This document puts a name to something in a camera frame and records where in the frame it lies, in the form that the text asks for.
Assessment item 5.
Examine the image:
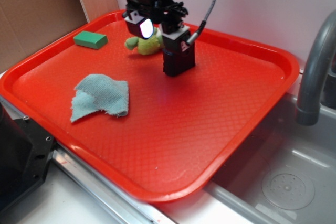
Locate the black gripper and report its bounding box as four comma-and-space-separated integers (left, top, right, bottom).
124, 0, 191, 53

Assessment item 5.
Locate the black box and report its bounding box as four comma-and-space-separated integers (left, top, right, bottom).
163, 45, 196, 77

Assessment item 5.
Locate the green plush toy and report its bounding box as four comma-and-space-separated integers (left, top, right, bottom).
124, 27, 164, 56

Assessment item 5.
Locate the green block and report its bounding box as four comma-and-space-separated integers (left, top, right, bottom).
73, 31, 108, 50

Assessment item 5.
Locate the light blue cloth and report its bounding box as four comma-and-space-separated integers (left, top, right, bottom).
70, 74, 129, 123

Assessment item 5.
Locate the red plastic tray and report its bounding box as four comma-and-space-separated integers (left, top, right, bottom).
1, 11, 299, 203

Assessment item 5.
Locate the cardboard panel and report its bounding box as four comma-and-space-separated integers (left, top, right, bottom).
1, 0, 119, 72

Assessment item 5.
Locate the grey faucet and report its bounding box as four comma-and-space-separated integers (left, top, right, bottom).
295, 11, 335, 126

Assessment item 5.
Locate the grey sink basin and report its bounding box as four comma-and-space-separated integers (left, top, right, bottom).
205, 94, 335, 223

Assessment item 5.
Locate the grey braided cable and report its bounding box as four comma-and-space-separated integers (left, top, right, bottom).
185, 0, 218, 46

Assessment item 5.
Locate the black mount bracket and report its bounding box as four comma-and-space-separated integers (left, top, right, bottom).
1, 106, 55, 214

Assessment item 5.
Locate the metal rail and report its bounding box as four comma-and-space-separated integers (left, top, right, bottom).
0, 95, 169, 224

